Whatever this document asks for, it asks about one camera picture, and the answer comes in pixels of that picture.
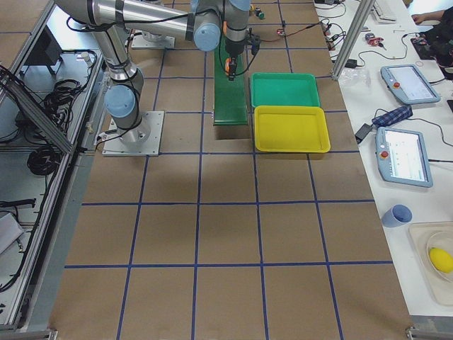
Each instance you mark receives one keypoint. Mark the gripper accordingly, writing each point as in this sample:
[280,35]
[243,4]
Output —
[233,48]

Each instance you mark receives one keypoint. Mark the plain orange cylinder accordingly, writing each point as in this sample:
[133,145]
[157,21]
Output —
[227,66]

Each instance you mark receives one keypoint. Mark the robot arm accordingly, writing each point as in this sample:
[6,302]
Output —
[121,100]
[207,24]

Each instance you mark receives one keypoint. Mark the green conveyor belt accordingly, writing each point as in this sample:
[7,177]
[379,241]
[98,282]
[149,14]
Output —
[230,105]

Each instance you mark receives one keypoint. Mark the small motor controller board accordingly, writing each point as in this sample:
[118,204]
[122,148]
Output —
[280,32]

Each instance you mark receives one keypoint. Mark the green plastic tray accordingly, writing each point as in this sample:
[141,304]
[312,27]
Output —
[284,89]

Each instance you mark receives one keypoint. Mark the yellow plastic tray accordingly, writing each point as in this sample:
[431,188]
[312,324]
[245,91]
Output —
[291,129]

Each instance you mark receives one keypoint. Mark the black power adapter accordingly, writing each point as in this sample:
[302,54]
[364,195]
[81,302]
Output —
[362,132]

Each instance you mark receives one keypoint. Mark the teach pendant far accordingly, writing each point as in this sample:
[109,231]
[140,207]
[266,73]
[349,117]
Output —
[408,84]

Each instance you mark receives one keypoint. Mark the teach pendant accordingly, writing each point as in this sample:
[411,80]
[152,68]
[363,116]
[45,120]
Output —
[408,84]
[402,157]

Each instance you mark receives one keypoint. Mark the blue plaid pouch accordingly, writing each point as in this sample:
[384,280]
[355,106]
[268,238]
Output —
[392,117]

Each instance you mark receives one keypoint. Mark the teach pendant near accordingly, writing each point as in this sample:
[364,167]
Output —
[402,157]

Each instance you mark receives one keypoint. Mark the blue plastic cup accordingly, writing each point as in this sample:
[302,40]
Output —
[396,216]

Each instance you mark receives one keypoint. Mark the white tray with bowl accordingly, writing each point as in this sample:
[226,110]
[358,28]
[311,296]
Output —
[431,241]

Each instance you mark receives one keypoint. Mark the yellow lemon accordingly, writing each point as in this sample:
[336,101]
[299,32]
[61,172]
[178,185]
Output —
[441,259]

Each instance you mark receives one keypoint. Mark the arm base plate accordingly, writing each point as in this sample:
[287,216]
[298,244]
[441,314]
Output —
[143,40]
[144,140]

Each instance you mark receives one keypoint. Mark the aluminium frame post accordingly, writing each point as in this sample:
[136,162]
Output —
[354,30]

